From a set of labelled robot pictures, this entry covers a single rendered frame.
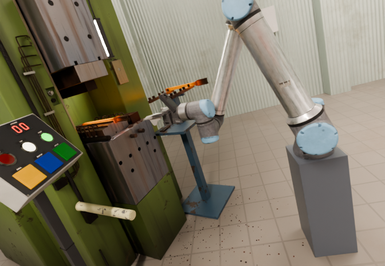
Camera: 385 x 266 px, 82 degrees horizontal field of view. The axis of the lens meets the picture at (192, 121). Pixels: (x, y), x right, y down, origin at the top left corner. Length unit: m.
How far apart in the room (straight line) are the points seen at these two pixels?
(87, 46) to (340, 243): 1.78
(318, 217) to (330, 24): 3.12
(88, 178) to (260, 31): 1.24
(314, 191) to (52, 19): 1.59
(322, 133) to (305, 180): 0.34
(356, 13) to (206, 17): 2.24
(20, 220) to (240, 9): 1.74
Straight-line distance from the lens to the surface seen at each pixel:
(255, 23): 0.93
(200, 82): 1.71
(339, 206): 1.40
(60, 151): 1.10
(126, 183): 1.45
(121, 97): 1.72
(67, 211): 1.50
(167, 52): 3.99
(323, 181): 1.29
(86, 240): 1.60
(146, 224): 1.62
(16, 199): 0.95
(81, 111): 1.92
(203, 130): 1.06
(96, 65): 1.48
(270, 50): 0.93
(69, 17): 1.49
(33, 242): 1.95
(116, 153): 1.39
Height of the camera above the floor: 1.23
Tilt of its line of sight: 16 degrees down
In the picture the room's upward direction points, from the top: 17 degrees counter-clockwise
